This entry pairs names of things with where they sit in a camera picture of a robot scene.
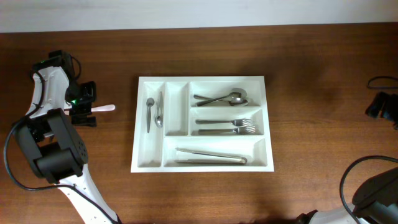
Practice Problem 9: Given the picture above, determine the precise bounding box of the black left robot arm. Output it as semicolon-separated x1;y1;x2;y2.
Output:
6;50;121;223

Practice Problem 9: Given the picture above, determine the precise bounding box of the metal fork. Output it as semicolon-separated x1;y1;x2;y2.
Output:
198;126;257;135
195;119;252;127

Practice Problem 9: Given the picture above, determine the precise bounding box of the large metal spoon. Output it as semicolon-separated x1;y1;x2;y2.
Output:
193;95;249;106
195;88;247;106

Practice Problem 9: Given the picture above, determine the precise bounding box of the pink plastic knife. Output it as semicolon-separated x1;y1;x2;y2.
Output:
75;104;116;112

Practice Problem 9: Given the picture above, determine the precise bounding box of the white plastic cutlery tray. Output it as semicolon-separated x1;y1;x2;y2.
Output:
131;76;274;173

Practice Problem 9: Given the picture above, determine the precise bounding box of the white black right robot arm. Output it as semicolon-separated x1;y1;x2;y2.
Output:
294;155;397;224

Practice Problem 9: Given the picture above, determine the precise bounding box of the small metal teaspoon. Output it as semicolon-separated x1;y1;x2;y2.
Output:
146;98;155;133
154;92;163;128

